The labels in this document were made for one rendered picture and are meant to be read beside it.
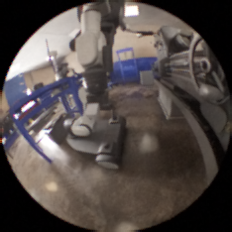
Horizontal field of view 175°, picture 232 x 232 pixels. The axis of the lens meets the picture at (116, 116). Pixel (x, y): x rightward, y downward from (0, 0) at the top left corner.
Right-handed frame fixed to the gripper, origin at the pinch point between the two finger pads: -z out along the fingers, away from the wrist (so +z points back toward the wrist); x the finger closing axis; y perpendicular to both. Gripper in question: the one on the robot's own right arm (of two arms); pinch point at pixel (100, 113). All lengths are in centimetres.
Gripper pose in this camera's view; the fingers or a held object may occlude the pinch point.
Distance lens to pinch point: 33.3
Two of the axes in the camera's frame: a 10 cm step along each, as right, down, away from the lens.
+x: 9.9, 0.0, -1.0
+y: 0.8, -5.7, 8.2
